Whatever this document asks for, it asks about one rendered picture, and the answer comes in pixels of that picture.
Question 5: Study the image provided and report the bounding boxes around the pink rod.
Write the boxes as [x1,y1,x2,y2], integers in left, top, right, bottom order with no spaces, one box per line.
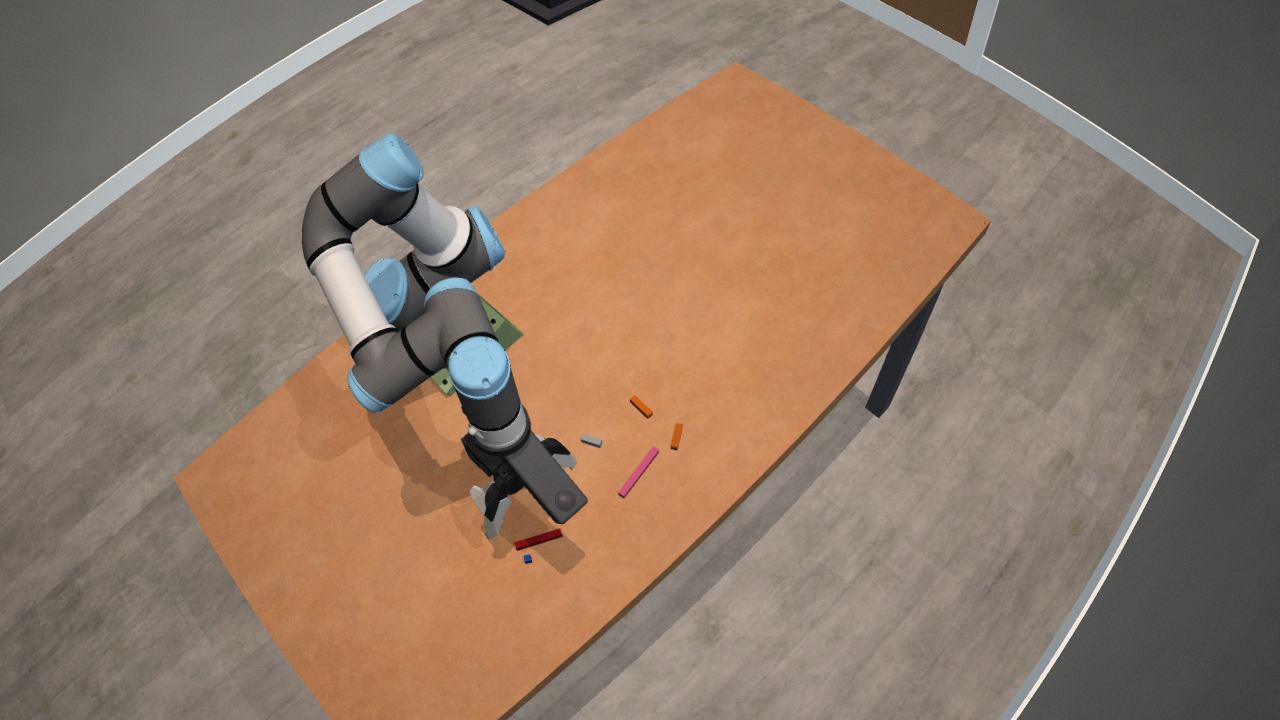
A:
[618,447,659,498]

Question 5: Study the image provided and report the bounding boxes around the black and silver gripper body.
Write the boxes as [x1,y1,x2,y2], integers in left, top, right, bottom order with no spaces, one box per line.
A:
[461,405,531,495]

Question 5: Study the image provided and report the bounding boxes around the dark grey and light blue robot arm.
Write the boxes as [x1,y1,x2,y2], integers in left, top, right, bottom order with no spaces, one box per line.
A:
[302,133,588,524]

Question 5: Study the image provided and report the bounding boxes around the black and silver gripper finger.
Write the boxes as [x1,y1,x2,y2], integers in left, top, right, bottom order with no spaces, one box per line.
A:
[470,480,512,541]
[535,434,577,470]

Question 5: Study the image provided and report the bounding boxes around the red rod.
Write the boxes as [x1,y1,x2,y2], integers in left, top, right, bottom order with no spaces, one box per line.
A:
[515,529,563,551]

